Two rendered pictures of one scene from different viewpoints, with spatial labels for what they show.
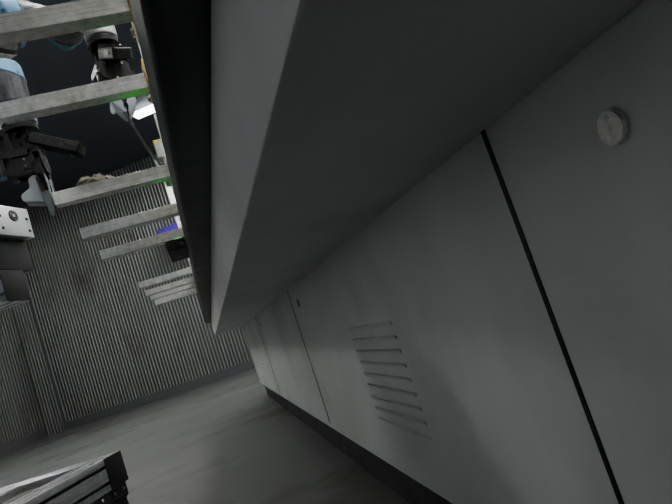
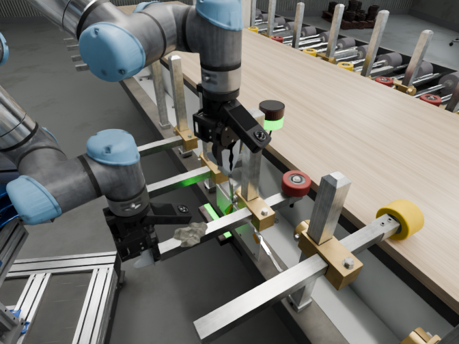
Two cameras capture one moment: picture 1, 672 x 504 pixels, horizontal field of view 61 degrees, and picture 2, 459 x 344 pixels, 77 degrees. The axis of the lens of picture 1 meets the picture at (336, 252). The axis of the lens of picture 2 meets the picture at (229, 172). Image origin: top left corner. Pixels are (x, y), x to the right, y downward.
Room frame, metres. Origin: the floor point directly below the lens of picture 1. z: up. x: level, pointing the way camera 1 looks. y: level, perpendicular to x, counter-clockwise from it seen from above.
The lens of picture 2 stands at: (0.79, 0.49, 1.43)
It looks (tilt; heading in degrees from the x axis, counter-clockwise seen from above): 39 degrees down; 345
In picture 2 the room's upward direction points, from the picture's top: straight up
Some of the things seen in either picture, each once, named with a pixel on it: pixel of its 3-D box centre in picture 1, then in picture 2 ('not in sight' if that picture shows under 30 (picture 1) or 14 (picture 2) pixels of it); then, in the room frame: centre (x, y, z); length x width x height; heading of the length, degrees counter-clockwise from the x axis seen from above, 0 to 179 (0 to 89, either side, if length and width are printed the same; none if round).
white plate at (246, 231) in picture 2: not in sight; (235, 220); (1.36, 0.32, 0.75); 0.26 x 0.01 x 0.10; 15
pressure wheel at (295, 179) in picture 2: not in sight; (294, 192); (1.33, 0.15, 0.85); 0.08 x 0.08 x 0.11
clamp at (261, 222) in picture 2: not in sight; (254, 206); (1.32, 0.28, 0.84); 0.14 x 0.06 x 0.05; 15
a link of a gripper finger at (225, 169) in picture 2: (115, 106); (216, 159); (1.30, 0.39, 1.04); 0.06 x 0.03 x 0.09; 35
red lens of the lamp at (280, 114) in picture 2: not in sight; (271, 110); (1.35, 0.24, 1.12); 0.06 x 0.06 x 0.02
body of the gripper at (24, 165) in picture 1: (23, 153); (132, 226); (1.22, 0.58, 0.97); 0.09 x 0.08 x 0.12; 105
